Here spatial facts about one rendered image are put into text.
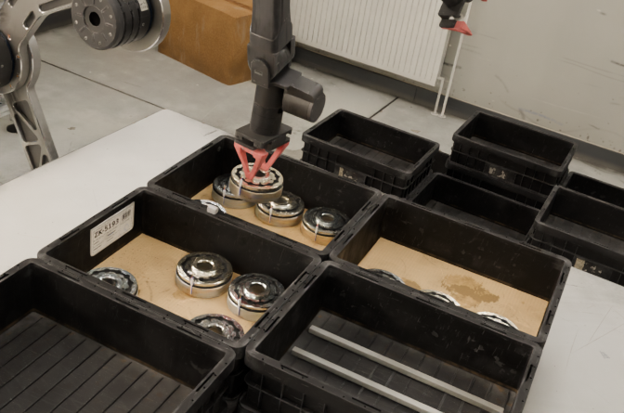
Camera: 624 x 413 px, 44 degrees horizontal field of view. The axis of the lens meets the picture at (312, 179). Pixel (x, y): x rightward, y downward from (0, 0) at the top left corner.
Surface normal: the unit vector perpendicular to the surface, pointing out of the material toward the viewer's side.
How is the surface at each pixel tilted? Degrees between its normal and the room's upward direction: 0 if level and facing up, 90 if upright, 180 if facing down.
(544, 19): 90
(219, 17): 88
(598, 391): 0
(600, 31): 90
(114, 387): 0
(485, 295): 0
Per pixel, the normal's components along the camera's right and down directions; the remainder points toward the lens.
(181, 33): -0.64, 0.29
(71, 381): 0.14, -0.86
